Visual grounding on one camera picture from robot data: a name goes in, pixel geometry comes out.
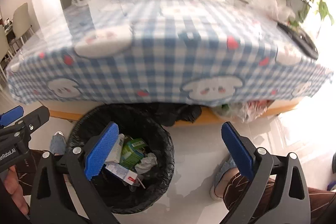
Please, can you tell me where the green white carton box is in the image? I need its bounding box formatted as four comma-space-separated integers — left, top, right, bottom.
120, 139, 147, 169

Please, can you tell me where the red white medicine box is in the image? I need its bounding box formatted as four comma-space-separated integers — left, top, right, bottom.
105, 162, 138, 185

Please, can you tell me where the white tissue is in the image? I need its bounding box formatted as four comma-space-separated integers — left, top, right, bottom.
134, 153, 157, 174

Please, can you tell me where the white barcode medicine box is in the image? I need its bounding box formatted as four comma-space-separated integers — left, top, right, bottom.
105, 134, 125, 164

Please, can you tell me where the black lined trash bin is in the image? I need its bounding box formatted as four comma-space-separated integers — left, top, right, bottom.
67, 105, 175, 214

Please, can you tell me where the left hand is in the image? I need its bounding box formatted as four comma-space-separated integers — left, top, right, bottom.
3, 165, 29, 215

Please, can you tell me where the blue fuzzy right slipper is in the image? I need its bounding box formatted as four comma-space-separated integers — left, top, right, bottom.
210, 156, 239, 201

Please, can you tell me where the blue fuzzy slipper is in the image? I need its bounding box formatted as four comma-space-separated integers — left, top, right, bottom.
50, 131, 66, 155
210, 156, 239, 201

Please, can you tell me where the brown patterned left leg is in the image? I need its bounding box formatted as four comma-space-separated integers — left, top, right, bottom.
15, 149, 46, 196

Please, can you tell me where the brown patterned leg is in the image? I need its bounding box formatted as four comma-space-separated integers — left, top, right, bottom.
15, 149, 46, 196
223, 173, 335, 223

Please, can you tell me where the blue fuzzy left slipper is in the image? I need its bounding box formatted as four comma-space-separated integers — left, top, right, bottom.
50, 131, 66, 155

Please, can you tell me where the wooden table shelf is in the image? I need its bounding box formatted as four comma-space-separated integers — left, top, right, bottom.
41, 97, 302, 127

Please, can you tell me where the clear bag under table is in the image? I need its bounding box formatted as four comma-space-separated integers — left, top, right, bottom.
211, 100, 273, 123

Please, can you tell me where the beige dining chair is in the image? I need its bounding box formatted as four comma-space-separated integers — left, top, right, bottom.
13, 3, 34, 44
0, 24, 14, 72

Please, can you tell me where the brown patterned right leg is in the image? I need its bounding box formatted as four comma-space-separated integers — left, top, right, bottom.
223, 173, 335, 223

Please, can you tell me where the blue checkered tablecloth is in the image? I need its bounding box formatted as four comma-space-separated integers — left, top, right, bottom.
6, 0, 333, 106

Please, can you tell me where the black smartphone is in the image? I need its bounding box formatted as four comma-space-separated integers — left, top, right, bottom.
277, 22, 319, 60

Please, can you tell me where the white plastic bag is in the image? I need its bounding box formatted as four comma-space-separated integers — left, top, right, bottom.
248, 0, 295, 23

